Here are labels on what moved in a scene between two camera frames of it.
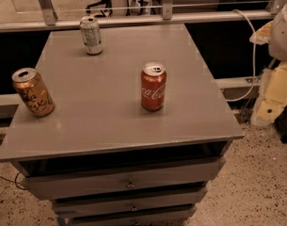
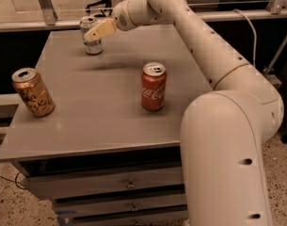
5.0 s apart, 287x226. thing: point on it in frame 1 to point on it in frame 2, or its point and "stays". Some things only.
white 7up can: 91,35 stays
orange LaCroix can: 32,90 stays
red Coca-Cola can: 153,86 stays
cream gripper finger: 275,92 to 104,28
